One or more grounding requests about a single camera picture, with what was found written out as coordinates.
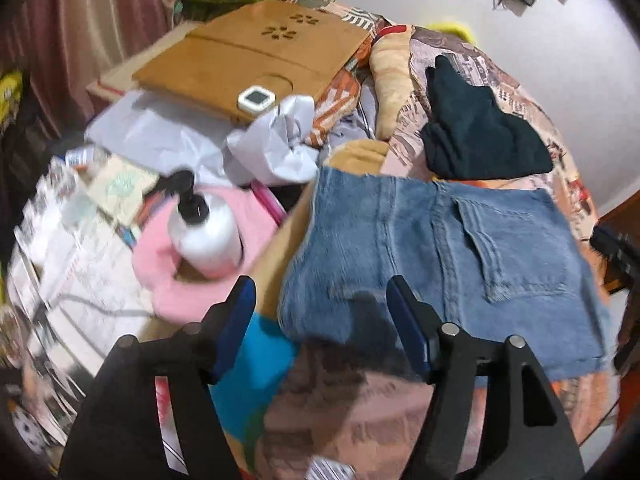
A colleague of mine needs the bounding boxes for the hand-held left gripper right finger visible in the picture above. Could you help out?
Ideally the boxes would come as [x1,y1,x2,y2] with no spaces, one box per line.
[387,275,586,480]

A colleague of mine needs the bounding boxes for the pink curtain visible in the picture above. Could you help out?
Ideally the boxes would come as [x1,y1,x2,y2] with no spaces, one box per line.
[0,0,187,136]

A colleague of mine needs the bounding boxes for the small white square clock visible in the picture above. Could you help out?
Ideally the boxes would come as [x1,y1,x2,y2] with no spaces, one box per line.
[237,85,281,113]

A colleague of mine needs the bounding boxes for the yellow plush item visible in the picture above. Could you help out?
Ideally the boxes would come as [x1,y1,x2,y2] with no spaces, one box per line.
[429,20,476,45]

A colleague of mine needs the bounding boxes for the grey cable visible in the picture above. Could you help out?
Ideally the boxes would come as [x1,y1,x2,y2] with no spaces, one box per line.
[42,294,153,322]

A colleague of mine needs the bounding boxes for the pink fluffy cloth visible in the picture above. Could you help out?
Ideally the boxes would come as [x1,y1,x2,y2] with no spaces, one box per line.
[131,185,282,327]

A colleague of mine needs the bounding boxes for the white pump bottle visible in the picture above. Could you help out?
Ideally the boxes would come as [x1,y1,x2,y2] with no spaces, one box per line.
[159,170,246,279]

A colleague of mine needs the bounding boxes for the pale green booklet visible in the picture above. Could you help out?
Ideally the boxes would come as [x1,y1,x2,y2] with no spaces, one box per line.
[86,155,162,227]

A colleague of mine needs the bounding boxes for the crumpled white plastic bag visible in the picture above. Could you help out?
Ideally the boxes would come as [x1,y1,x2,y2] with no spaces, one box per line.
[226,94,322,187]

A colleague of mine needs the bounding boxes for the pile of printed papers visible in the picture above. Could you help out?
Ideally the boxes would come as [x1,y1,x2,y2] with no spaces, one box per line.
[7,157,156,441]

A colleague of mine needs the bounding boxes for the printed blanket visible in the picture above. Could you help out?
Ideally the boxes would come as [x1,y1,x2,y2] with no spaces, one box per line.
[150,0,618,480]

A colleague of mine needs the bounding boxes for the clear plastic bottle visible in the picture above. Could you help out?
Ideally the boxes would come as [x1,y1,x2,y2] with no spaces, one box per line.
[62,144,110,172]

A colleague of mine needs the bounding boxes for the wooden lap tray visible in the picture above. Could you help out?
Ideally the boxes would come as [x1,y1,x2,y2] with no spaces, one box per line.
[132,0,374,126]

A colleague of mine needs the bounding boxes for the blue denim pants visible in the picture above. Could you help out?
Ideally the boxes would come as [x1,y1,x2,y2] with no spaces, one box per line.
[277,165,614,382]

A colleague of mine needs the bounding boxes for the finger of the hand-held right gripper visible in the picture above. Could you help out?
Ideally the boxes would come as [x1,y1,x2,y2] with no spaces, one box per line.
[590,225,640,292]

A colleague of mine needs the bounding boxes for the dark folded garment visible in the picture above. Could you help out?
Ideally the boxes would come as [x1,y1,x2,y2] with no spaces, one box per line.
[419,55,554,181]

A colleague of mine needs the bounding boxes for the brown wooden furniture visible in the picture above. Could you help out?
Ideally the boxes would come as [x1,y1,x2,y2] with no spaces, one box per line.
[596,204,640,296]

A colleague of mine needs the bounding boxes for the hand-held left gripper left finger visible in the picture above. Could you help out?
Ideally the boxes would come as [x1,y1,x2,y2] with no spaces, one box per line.
[59,276,257,480]

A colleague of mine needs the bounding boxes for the turquoise cloth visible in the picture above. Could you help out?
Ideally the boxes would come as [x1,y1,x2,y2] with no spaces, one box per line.
[209,310,302,448]

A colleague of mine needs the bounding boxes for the flat grey plastic bag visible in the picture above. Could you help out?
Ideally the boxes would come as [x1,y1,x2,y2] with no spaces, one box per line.
[86,91,246,173]

